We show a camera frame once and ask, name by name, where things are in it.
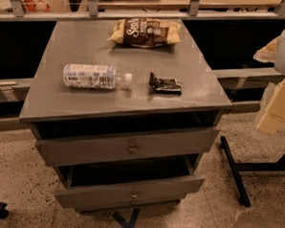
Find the grey metal railing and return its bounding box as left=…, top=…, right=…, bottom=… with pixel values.
left=0, top=0, right=285, bottom=22

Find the small black foil packet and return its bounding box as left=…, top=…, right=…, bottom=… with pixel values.
left=149, top=72, right=183, bottom=95

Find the grey drawer cabinet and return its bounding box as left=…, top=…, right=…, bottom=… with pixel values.
left=20, top=20, right=230, bottom=212

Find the brown chip bag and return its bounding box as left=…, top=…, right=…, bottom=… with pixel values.
left=109, top=17, right=181, bottom=48

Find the upper grey drawer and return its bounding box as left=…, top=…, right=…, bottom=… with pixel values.
left=35, top=127, right=218, bottom=167

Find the grey drawer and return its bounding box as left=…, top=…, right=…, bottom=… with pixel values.
left=35, top=127, right=218, bottom=167
left=53, top=147, right=208, bottom=218

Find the black metal stand base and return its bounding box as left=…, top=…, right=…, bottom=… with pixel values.
left=220, top=136, right=285, bottom=208

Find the clear plastic water bottle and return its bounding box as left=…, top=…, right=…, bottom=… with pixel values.
left=62, top=64, right=132, bottom=89

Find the lower grey drawer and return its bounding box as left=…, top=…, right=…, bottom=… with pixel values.
left=53, top=147, right=208, bottom=218

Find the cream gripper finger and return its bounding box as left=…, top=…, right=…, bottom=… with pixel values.
left=252, top=37, right=278, bottom=63
left=255, top=79, right=285, bottom=134

